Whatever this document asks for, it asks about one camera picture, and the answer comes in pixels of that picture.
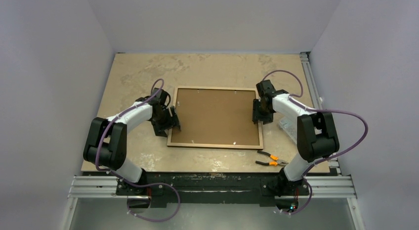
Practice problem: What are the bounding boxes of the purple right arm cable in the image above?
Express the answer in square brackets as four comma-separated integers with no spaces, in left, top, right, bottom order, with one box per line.
[260,70,369,216]

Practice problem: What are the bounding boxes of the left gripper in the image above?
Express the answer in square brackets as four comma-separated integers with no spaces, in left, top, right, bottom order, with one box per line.
[152,106,179,137]

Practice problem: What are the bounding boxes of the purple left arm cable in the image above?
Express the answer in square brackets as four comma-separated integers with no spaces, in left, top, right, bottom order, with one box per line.
[95,78,181,223]

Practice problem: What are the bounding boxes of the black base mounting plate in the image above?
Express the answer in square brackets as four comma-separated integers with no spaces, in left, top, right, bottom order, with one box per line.
[116,172,310,209]

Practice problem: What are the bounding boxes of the orange handled pliers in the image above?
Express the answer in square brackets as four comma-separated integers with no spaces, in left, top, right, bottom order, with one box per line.
[255,150,288,166]

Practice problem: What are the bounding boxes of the aluminium rail front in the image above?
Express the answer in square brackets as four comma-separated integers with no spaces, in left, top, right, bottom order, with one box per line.
[68,176,357,199]

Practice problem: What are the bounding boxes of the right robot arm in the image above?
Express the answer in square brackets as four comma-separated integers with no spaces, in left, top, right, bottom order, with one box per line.
[252,80,339,194]

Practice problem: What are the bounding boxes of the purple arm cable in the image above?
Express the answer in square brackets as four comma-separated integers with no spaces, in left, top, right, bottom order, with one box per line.
[260,70,369,216]
[95,78,181,223]

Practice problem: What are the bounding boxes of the aluminium rail right side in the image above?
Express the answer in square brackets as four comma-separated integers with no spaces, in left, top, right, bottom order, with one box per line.
[299,52,342,177]

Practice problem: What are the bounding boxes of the black wooden picture frame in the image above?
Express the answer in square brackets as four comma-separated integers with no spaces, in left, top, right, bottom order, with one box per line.
[167,87,264,150]

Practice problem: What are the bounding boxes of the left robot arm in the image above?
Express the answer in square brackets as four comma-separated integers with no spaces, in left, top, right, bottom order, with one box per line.
[83,88,180,195]

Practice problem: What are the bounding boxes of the aluminium rail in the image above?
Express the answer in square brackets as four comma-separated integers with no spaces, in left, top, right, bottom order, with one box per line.
[68,176,357,199]
[299,52,342,177]

